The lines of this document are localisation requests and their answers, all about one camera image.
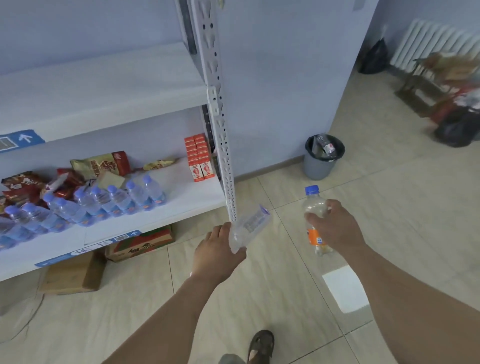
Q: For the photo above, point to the white metal shelf rack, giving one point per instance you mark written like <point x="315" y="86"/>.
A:
<point x="93" y="86"/>

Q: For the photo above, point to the person's left thumb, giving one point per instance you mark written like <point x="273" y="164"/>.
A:
<point x="241" y="254"/>

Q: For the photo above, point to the large black garbage bag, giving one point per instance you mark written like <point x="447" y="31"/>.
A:
<point x="457" y="127"/>

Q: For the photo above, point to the person's left forearm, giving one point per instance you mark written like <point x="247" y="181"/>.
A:
<point x="168" y="322"/>

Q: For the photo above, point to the plain brown cardboard box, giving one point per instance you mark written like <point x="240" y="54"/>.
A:
<point x="73" y="273"/>

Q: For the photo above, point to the pile of red snack packets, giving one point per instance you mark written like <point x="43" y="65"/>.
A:
<point x="26" y="187"/>

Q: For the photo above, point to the person's dark sandal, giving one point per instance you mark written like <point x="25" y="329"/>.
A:
<point x="261" y="347"/>

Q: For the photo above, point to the person's right hand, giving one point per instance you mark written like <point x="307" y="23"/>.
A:
<point x="339" y="232"/>

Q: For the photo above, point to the small black garbage bag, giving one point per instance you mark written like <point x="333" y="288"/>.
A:
<point x="375" y="58"/>

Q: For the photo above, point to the yellow snack packet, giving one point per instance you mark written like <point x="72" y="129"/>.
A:
<point x="159" y="164"/>

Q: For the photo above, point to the blue arrow shelf label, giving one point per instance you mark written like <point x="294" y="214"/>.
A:
<point x="22" y="139"/>

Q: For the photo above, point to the beige snack packet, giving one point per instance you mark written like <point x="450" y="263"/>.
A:
<point x="110" y="180"/>

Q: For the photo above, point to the row of blue-capped water bottles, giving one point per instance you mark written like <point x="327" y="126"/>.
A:
<point x="75" y="212"/>

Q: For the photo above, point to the black bin liner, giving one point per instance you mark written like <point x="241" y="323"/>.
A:
<point x="339" y="148"/>

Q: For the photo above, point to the wooden bench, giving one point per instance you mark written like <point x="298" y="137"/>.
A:
<point x="414" y="88"/>

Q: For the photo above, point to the grey wall switch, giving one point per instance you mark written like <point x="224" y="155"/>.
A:
<point x="358" y="4"/>

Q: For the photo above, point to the person's right thumb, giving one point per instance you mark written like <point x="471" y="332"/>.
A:
<point x="314" y="218"/>

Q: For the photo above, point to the flattened brown cardboard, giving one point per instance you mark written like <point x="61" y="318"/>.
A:
<point x="455" y="67"/>

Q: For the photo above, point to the person's left hand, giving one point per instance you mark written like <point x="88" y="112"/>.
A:
<point x="213" y="255"/>

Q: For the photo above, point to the grey trash bin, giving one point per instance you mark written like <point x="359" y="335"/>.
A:
<point x="318" y="168"/>

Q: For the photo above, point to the red printed cardboard box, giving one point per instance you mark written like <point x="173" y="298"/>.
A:
<point x="140" y="245"/>

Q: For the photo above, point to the stack of red drink cartons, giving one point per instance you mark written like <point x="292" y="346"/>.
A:
<point x="198" y="157"/>

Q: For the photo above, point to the blue shelf label strip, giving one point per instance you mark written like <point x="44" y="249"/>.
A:
<point x="86" y="247"/>

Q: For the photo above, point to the gold and red snack bag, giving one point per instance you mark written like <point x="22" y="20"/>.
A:
<point x="99" y="165"/>

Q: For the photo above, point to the clear plastic water bottle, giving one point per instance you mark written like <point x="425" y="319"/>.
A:
<point x="252" y="224"/>

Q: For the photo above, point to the white wall radiator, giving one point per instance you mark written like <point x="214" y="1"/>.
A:
<point x="427" y="43"/>

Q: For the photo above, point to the orange label soda bottle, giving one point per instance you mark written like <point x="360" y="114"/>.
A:
<point x="314" y="202"/>

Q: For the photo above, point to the person's right forearm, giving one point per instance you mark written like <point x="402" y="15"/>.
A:
<point x="412" y="311"/>

